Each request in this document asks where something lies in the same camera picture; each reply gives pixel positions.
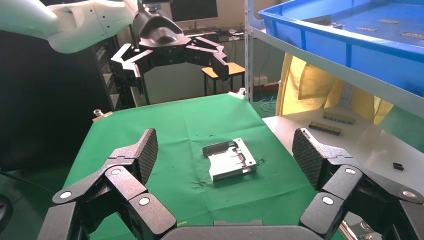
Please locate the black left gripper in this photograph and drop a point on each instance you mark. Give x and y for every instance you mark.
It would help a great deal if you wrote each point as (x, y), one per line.
(159, 33)

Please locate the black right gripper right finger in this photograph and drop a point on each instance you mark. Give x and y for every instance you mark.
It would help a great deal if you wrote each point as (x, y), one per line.
(348, 185)

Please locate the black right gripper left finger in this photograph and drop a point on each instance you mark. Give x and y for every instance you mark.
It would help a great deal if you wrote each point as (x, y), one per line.
(126, 185)

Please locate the silver stamped sheet metal part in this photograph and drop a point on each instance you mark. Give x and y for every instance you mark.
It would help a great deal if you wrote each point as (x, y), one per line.
(232, 162)
(337, 25)

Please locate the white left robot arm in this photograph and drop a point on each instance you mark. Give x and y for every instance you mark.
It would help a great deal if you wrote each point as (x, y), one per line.
(66, 20)

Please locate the cluttered office desk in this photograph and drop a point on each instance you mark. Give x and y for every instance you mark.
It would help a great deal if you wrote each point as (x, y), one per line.
(212, 33)

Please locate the small black plastic piece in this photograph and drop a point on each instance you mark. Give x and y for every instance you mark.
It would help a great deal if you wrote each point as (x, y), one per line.
(398, 166)

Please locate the stool with yellow seat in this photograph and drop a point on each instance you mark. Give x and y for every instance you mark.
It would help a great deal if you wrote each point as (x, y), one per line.
(228, 69)

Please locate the black computer monitor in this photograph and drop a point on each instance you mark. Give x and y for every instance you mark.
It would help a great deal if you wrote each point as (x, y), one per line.
(193, 10)

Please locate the green table cloth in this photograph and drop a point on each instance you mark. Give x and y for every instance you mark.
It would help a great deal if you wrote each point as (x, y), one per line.
(179, 132)

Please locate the black equipment rack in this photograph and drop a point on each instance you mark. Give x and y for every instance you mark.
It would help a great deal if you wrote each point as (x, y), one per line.
(99, 66)

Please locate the yellow cloth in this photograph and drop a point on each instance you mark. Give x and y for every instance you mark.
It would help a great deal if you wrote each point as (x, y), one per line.
(308, 86)

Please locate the blue plastic tray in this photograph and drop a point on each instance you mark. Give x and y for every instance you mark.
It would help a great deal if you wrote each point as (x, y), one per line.
(348, 49)

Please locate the beige tape strip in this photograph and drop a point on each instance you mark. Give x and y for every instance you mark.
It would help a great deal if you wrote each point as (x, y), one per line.
(366, 29)
(389, 21)
(412, 35)

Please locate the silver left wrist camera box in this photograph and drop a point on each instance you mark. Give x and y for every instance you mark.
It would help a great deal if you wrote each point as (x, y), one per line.
(157, 1)

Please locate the white perforated shelf post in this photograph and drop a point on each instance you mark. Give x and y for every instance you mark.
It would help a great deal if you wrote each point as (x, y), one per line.
(249, 49)

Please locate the white wall outlet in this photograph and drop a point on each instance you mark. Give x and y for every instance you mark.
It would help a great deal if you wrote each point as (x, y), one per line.
(260, 80)

